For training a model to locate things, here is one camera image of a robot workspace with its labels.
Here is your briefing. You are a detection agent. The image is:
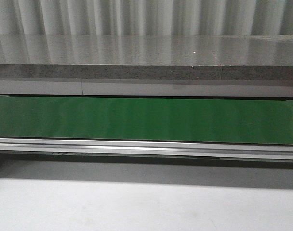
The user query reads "green conveyor belt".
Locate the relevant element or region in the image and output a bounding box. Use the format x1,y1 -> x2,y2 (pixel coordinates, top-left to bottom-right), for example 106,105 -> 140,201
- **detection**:
0,96 -> 293,161

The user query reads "grey stone counter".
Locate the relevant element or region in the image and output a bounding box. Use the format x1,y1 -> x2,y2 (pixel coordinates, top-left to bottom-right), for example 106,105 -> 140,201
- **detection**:
0,35 -> 293,99

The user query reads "white pleated curtain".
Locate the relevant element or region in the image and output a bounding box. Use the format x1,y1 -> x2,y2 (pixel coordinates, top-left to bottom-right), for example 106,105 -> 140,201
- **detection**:
0,0 -> 293,36

